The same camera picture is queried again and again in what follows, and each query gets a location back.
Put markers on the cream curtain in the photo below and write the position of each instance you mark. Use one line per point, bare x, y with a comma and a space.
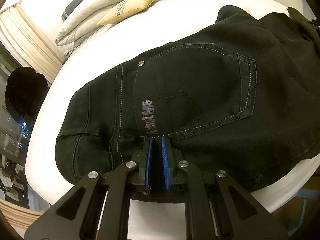
28, 44

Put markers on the folded beige duvet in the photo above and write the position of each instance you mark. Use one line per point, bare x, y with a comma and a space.
82, 22

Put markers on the black denim pants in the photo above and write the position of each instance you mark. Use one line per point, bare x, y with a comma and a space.
241, 95

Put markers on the yellow cushion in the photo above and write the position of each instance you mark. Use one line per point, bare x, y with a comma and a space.
124, 10

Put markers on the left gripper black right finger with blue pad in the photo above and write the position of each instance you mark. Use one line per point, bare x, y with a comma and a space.
216, 206

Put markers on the white bed mattress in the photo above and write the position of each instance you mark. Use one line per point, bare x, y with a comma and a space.
164, 22

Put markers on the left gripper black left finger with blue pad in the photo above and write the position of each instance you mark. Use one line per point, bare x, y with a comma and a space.
97, 207

